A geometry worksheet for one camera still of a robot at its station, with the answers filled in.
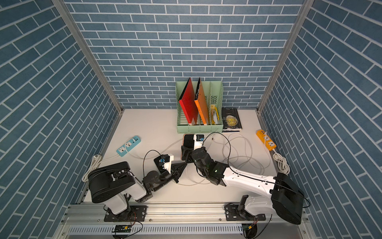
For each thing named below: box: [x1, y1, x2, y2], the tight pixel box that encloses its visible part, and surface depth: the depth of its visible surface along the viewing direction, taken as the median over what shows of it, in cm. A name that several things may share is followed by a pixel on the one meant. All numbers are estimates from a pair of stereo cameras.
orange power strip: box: [255, 129, 278, 151], surface depth 100 cm
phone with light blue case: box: [153, 155, 167, 174], surface depth 73 cm
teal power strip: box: [115, 135, 142, 157], surface depth 98 cm
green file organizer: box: [175, 78, 224, 134], surface depth 107 cm
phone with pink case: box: [183, 133, 195, 151], surface depth 77 cm
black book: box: [221, 107, 243, 133], surface depth 114 cm
